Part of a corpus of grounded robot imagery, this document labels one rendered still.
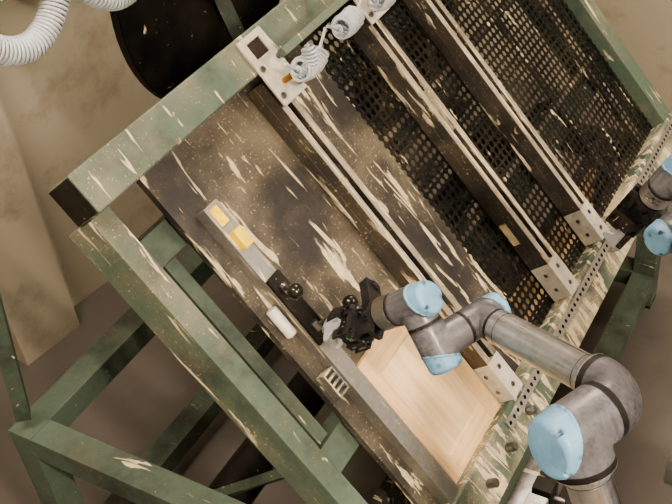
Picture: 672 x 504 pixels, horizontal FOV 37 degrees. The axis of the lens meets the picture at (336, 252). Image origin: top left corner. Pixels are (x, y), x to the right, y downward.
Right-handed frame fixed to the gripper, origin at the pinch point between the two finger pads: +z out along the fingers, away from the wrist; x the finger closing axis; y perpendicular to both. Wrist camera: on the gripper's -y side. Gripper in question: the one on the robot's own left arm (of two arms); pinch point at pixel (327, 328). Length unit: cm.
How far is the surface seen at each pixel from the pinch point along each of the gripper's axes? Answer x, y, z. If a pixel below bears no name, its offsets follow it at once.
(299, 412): 9.4, 13.7, 17.1
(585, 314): 90, -57, 7
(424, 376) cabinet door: 38.4, -9.7, 10.5
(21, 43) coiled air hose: -87, -29, 16
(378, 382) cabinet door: 24.6, -0.8, 10.2
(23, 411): -26, 13, 107
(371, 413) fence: 24.3, 8.1, 9.4
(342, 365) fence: 11.8, 1.7, 8.1
